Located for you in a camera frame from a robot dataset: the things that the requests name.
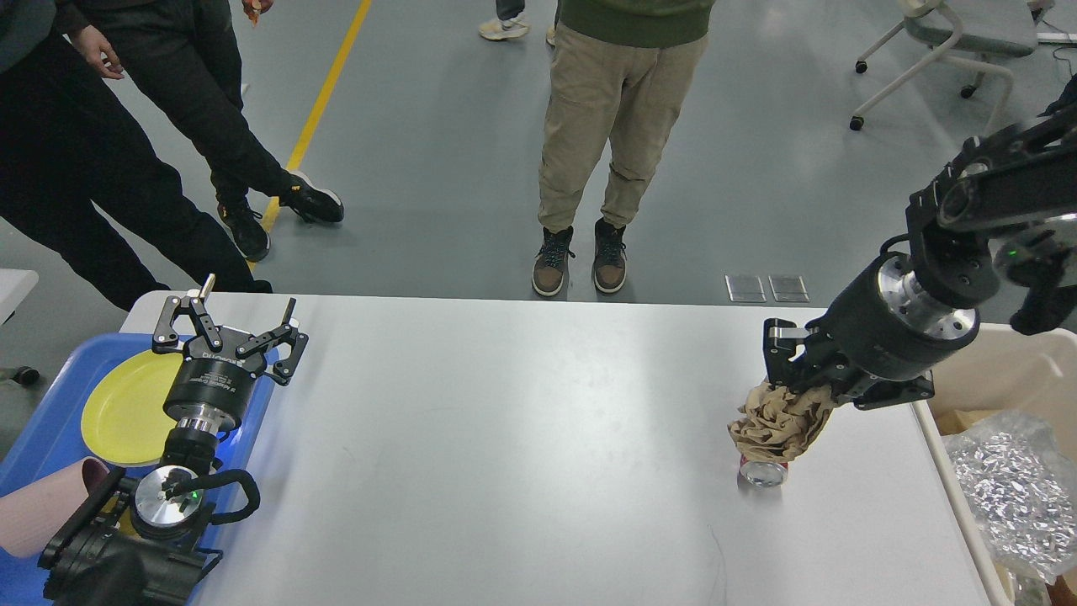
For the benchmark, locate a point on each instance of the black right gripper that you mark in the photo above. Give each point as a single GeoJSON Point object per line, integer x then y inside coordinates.
{"type": "Point", "coordinates": [876, 344]}

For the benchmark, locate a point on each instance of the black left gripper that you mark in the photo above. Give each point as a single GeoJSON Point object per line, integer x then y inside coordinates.
{"type": "Point", "coordinates": [213, 381]}

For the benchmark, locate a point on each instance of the brown paper ball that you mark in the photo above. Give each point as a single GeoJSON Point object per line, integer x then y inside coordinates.
{"type": "Point", "coordinates": [776, 425]}

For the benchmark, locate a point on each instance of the yellow plastic plate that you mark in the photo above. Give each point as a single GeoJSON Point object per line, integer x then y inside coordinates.
{"type": "Point", "coordinates": [123, 421]}

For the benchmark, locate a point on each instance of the crushed red can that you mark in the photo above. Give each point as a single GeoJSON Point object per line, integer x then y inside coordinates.
{"type": "Point", "coordinates": [763, 473]}

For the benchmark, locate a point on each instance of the brown paper bag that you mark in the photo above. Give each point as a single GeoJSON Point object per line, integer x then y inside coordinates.
{"type": "Point", "coordinates": [953, 422]}

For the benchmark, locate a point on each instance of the pink mug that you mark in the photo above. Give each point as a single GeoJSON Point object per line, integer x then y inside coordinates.
{"type": "Point", "coordinates": [33, 514]}

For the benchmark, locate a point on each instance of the foil tray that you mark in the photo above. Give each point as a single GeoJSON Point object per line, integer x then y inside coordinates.
{"type": "Point", "coordinates": [1020, 488]}

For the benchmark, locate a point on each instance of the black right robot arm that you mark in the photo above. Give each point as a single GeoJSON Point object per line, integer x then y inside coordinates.
{"type": "Point", "coordinates": [1002, 209]}

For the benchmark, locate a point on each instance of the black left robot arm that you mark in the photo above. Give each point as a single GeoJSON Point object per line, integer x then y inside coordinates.
{"type": "Point", "coordinates": [136, 541]}

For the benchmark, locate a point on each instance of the blue plastic tray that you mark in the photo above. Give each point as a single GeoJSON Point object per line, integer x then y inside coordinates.
{"type": "Point", "coordinates": [52, 439]}

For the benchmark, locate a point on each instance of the white side table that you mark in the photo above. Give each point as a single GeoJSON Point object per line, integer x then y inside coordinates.
{"type": "Point", "coordinates": [15, 285]}

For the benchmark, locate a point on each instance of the beige plastic bin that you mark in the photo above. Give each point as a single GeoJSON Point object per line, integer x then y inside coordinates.
{"type": "Point", "coordinates": [1002, 369]}

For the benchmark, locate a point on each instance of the person dark shoes far left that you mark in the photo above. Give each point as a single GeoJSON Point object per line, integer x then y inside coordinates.
{"type": "Point", "coordinates": [75, 164]}

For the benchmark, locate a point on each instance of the person black trousers black shoes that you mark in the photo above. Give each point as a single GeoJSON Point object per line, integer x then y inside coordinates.
{"type": "Point", "coordinates": [183, 56]}

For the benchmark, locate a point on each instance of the person green sweater khaki trousers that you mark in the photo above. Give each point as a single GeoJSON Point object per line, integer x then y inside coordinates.
{"type": "Point", "coordinates": [619, 77]}

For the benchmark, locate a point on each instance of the grey office chair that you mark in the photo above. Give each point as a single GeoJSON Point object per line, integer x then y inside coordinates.
{"type": "Point", "coordinates": [960, 33]}

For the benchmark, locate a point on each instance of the person grey trousers white sneakers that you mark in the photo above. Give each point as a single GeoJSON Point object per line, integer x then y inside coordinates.
{"type": "Point", "coordinates": [509, 22]}

